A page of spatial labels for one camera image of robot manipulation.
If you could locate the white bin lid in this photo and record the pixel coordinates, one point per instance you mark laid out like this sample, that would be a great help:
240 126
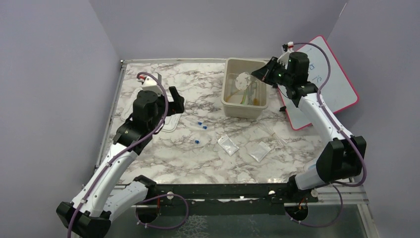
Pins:
170 123

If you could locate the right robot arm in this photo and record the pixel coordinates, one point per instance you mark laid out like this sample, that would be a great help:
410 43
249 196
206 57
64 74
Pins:
343 155

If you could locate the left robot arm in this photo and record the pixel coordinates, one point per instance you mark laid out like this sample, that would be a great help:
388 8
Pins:
91 212

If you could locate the amber rubber tubing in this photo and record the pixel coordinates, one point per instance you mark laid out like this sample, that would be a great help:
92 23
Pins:
234 99

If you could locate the pink framed whiteboard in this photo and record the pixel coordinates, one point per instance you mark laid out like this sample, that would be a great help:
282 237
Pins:
338 93

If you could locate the small clear zip bag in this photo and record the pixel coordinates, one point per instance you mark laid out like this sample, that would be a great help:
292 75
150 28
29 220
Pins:
227 145

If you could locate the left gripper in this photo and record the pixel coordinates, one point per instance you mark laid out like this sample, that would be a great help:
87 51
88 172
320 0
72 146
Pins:
176 106

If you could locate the beige plastic storage bin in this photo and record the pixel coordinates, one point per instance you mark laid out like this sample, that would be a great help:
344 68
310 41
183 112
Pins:
233 67

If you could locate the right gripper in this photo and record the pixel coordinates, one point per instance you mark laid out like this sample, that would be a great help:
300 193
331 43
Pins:
261 73

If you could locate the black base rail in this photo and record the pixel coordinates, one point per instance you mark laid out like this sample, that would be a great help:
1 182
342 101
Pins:
221 199

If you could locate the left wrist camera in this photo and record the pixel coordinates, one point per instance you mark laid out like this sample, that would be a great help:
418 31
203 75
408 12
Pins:
148 84

